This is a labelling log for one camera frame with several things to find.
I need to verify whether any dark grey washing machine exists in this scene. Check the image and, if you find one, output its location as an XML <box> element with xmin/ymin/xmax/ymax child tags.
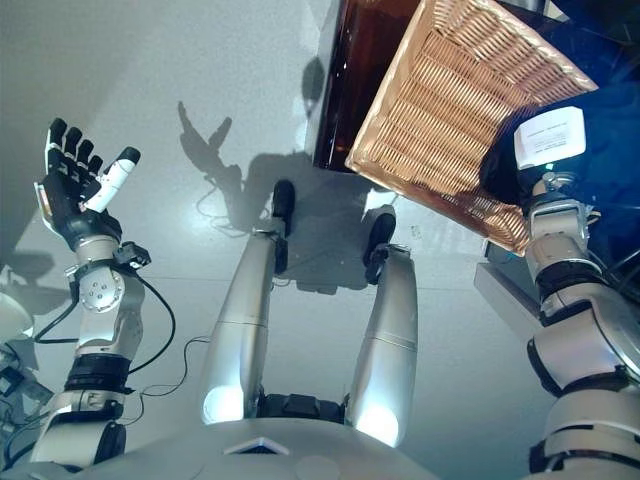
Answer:
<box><xmin>499</xmin><ymin>0</ymin><xmax>640</xmax><ymax>301</ymax></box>

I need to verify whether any black robot pelvis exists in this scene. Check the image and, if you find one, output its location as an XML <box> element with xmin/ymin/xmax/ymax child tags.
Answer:
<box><xmin>259</xmin><ymin>393</ymin><xmax>349</xmax><ymax>422</ymax></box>

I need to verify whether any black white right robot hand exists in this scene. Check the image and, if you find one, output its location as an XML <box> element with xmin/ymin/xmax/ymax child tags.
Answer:
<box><xmin>513</xmin><ymin>106</ymin><xmax>587</xmax><ymax>201</ymax></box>

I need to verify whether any black right robot foot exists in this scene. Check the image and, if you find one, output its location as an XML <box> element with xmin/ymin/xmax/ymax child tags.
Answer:
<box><xmin>366</xmin><ymin>212</ymin><xmax>398</xmax><ymax>262</ymax></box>

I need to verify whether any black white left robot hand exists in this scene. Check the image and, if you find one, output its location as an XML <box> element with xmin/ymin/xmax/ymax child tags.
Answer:
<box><xmin>33</xmin><ymin>118</ymin><xmax>141</xmax><ymax>251</ymax></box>

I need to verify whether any black left robot foot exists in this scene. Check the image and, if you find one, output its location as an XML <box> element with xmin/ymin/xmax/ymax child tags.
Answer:
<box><xmin>272</xmin><ymin>179</ymin><xmax>297</xmax><ymax>227</ymax></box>

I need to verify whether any silver right robot leg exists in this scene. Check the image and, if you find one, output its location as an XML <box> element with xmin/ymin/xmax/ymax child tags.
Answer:
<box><xmin>347</xmin><ymin>244</ymin><xmax>419</xmax><ymax>449</ymax></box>

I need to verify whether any black left elbow cable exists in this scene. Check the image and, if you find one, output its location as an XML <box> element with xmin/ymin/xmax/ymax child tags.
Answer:
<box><xmin>0</xmin><ymin>424</ymin><xmax>37</xmax><ymax>467</ymax></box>

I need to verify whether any silver left robot leg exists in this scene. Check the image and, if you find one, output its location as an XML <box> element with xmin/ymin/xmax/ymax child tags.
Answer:
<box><xmin>199</xmin><ymin>232</ymin><xmax>279</xmax><ymax>427</ymax></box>

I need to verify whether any grey robot torso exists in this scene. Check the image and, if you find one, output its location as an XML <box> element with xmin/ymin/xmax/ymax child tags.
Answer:
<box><xmin>74</xmin><ymin>418</ymin><xmax>441</xmax><ymax>480</ymax></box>

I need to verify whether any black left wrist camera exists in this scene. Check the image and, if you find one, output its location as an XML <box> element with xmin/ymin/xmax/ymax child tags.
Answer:
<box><xmin>112</xmin><ymin>241</ymin><xmax>153</xmax><ymax>272</ymax></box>

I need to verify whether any black robot foot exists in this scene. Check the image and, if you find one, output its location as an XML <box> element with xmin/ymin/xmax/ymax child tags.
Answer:
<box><xmin>366</xmin><ymin>212</ymin><xmax>398</xmax><ymax>262</ymax></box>
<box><xmin>272</xmin><ymin>179</ymin><xmax>297</xmax><ymax>227</ymax></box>

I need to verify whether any wicker laundry basket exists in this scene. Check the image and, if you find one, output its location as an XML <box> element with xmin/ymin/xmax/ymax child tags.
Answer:
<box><xmin>344</xmin><ymin>0</ymin><xmax>600</xmax><ymax>258</ymax></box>

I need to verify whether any silver robot leg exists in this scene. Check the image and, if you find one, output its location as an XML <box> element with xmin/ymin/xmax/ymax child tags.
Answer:
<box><xmin>199</xmin><ymin>232</ymin><xmax>279</xmax><ymax>427</ymax></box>
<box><xmin>347</xmin><ymin>244</ymin><xmax>419</xmax><ymax>449</ymax></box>

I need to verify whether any thin black floor cable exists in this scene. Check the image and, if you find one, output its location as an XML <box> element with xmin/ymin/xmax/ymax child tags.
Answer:
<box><xmin>132</xmin><ymin>335</ymin><xmax>214</xmax><ymax>427</ymax></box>

